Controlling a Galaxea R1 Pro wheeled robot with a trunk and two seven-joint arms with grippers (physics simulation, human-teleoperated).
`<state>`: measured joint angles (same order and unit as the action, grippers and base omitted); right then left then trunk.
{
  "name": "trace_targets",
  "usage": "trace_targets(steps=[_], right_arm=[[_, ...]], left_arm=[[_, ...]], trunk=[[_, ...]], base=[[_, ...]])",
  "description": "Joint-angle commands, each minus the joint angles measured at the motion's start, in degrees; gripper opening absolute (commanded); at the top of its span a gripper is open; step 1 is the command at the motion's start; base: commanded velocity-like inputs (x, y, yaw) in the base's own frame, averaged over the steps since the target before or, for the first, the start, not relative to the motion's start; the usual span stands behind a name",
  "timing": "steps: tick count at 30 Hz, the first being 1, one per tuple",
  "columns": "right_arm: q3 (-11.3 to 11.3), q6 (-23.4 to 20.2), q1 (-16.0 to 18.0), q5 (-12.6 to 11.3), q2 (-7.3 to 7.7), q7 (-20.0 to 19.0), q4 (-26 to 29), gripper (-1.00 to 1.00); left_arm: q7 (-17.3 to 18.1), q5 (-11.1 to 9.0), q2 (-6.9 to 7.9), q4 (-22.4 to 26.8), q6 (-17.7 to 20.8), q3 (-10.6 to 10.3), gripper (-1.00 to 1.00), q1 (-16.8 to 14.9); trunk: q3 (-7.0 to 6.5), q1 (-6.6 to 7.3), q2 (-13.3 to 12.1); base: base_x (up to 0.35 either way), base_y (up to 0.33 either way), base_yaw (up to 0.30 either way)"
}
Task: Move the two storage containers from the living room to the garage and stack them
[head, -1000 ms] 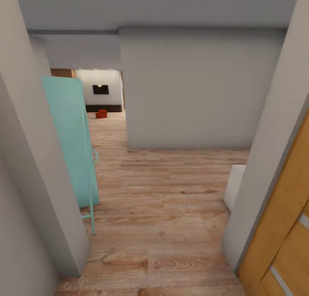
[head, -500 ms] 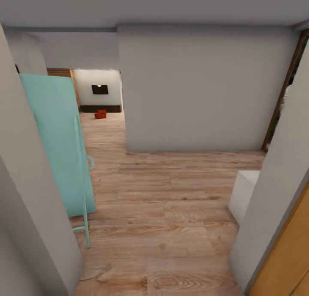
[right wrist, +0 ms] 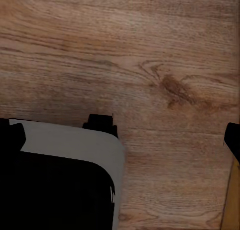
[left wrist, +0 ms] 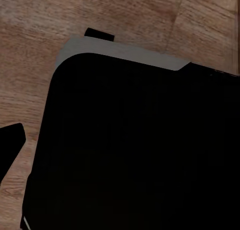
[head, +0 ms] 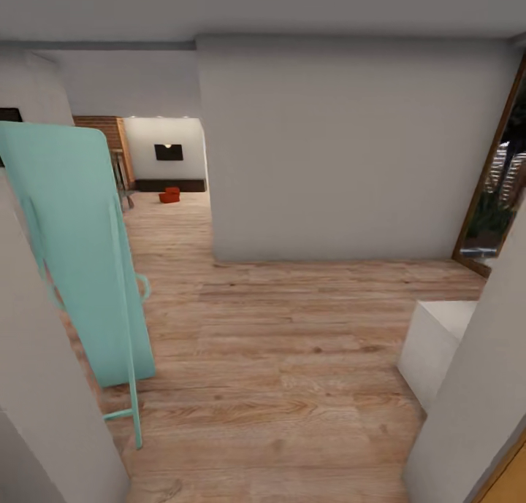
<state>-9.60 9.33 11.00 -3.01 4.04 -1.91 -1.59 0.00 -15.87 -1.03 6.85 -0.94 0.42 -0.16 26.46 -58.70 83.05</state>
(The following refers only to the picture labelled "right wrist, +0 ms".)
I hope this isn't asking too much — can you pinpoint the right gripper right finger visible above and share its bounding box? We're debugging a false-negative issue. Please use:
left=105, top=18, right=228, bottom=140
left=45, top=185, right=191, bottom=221
left=224, top=123, right=240, bottom=163

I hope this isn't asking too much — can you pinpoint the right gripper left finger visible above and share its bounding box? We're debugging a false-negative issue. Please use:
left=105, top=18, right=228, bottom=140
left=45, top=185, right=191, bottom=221
left=0, top=123, right=26, bottom=183

